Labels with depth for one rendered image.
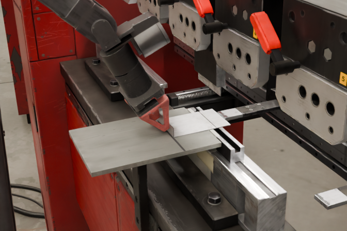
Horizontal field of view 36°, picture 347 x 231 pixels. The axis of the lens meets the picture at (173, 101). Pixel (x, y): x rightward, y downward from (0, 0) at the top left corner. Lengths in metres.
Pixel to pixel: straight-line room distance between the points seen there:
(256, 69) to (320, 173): 2.09
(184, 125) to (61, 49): 0.86
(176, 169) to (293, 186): 1.66
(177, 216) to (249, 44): 0.39
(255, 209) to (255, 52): 0.30
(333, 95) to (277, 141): 2.48
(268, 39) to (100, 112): 0.84
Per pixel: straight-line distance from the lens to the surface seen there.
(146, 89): 1.02
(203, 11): 0.88
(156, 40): 0.98
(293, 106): 0.75
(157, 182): 1.15
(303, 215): 2.57
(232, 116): 1.14
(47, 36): 1.85
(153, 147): 1.03
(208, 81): 1.09
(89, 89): 1.63
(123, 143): 1.05
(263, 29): 0.73
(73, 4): 0.94
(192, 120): 1.12
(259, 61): 0.81
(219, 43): 0.92
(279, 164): 2.92
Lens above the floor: 1.51
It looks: 25 degrees down
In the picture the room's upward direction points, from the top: 1 degrees counter-clockwise
